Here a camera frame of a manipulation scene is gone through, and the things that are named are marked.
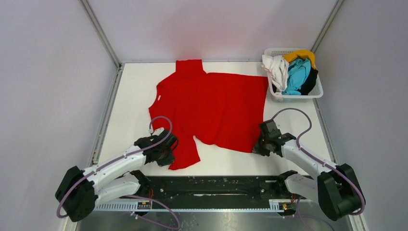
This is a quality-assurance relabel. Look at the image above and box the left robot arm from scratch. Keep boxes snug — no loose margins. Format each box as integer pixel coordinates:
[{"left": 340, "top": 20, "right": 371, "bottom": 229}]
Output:
[{"left": 55, "top": 128, "right": 178, "bottom": 222}]

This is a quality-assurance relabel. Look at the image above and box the aluminium frame rail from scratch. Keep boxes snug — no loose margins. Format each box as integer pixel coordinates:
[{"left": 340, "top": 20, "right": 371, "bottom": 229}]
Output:
[{"left": 68, "top": 180, "right": 359, "bottom": 214}]

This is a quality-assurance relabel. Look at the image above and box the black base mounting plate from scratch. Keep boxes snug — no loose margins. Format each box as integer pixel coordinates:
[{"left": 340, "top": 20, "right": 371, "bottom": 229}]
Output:
[{"left": 127, "top": 170, "right": 315, "bottom": 210}]

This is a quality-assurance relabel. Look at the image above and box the white plastic laundry basket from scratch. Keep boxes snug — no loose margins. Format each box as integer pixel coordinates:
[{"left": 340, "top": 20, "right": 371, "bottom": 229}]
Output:
[{"left": 264, "top": 48, "right": 323, "bottom": 103}]

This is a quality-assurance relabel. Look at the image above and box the yellow t-shirt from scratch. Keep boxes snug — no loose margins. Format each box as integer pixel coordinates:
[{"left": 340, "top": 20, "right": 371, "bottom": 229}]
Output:
[{"left": 283, "top": 49, "right": 317, "bottom": 70}]

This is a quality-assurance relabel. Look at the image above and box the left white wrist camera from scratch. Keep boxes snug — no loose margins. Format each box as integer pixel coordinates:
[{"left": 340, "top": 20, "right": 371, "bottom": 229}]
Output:
[{"left": 149, "top": 127, "right": 165, "bottom": 136}]

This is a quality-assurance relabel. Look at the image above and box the teal t-shirt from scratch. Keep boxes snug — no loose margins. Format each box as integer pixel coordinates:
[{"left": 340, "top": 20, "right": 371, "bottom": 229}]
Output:
[{"left": 282, "top": 58, "right": 311, "bottom": 95}]

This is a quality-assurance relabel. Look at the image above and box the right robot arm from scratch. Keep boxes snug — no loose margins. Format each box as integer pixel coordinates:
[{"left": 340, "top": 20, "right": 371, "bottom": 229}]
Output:
[{"left": 253, "top": 119, "right": 366, "bottom": 221}]

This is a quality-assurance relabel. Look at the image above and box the purple cable under base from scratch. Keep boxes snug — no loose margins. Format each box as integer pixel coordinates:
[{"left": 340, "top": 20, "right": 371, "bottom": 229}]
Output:
[{"left": 127, "top": 195, "right": 182, "bottom": 231}]

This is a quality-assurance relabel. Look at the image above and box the red t-shirt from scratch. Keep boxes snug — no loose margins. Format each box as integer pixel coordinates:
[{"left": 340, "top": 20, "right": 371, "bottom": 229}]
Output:
[{"left": 149, "top": 60, "right": 268, "bottom": 170}]

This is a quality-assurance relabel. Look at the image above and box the black t-shirt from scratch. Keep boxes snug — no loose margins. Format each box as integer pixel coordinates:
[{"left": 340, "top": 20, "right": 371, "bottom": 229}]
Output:
[{"left": 298, "top": 68, "right": 319, "bottom": 95}]

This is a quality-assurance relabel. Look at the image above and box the white t-shirt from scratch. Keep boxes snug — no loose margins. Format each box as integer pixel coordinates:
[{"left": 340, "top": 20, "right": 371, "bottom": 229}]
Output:
[{"left": 261, "top": 54, "right": 289, "bottom": 94}]

